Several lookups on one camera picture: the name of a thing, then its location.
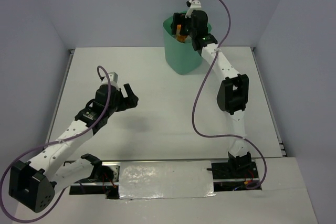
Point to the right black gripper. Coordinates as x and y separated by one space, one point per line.
178 19

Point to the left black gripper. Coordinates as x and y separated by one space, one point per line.
129 102

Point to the orange juice bottle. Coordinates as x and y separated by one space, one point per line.
179 37

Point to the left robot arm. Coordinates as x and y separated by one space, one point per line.
34 183

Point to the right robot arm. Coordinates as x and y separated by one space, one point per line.
232 96

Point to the green plastic bin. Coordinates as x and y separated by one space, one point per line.
181 57

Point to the silver tape panel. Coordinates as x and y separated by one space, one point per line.
165 180

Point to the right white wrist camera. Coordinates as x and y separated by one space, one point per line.
192 5

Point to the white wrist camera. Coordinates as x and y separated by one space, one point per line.
112 79
192 5

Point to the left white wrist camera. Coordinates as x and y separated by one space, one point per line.
112 79

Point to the metal base rail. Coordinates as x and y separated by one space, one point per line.
223 180

